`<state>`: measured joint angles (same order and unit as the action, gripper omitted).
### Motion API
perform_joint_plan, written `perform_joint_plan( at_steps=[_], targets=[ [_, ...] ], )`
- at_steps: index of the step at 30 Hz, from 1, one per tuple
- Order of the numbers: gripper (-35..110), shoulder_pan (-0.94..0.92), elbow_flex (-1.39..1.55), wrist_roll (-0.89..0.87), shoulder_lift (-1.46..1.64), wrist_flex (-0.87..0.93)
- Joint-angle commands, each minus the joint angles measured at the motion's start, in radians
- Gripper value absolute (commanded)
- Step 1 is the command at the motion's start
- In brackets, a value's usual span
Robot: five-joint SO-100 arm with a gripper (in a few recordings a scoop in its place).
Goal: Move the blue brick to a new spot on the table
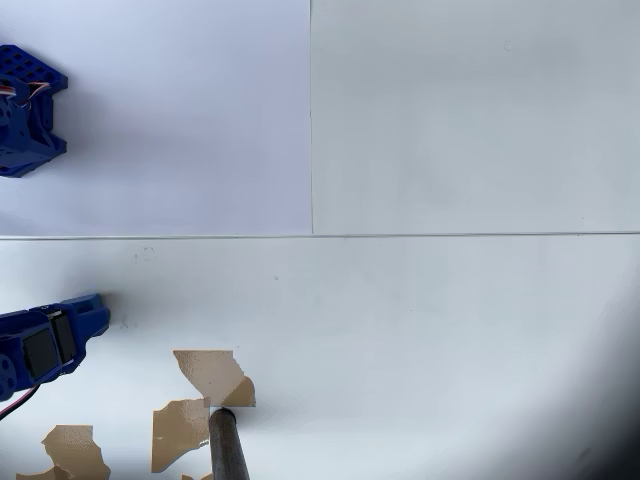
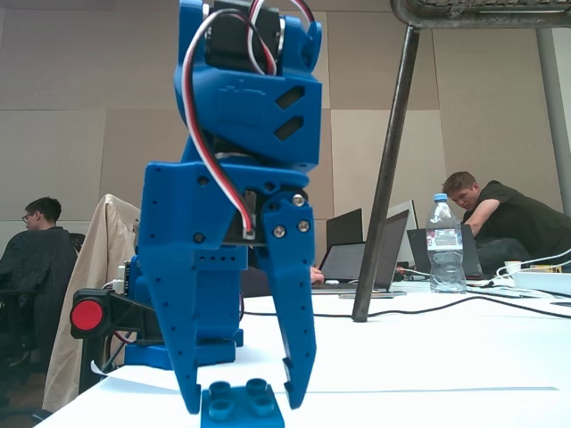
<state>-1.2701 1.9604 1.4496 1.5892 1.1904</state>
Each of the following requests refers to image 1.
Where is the dark metal stand leg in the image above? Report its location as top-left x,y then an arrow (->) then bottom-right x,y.
208,407 -> 252,480

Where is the beige torn patch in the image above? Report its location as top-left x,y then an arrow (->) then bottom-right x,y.
40,424 -> 113,480
150,396 -> 212,475
172,349 -> 258,409

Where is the red white servo cable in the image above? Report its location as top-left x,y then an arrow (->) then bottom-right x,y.
0,383 -> 42,422

